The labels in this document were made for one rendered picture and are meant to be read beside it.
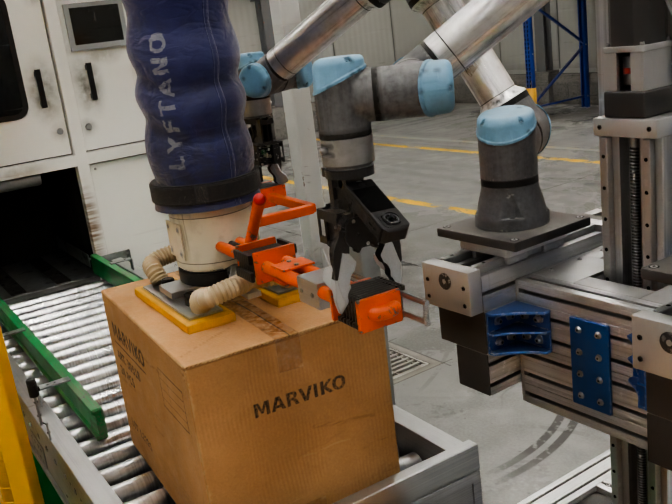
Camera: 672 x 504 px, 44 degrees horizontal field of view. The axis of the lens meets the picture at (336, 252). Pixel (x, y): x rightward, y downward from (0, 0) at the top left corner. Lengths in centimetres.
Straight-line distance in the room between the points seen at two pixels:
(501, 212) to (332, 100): 63
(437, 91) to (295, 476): 80
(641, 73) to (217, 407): 94
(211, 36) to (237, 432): 73
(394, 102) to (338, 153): 10
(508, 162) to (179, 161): 64
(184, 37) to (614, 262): 92
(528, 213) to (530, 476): 132
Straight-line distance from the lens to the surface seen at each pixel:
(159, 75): 160
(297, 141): 463
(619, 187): 163
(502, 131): 165
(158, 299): 177
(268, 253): 147
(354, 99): 113
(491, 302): 164
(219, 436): 150
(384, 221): 111
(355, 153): 115
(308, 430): 158
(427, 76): 113
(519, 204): 167
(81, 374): 264
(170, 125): 161
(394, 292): 119
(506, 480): 280
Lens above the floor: 148
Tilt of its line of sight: 16 degrees down
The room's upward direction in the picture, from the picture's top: 7 degrees counter-clockwise
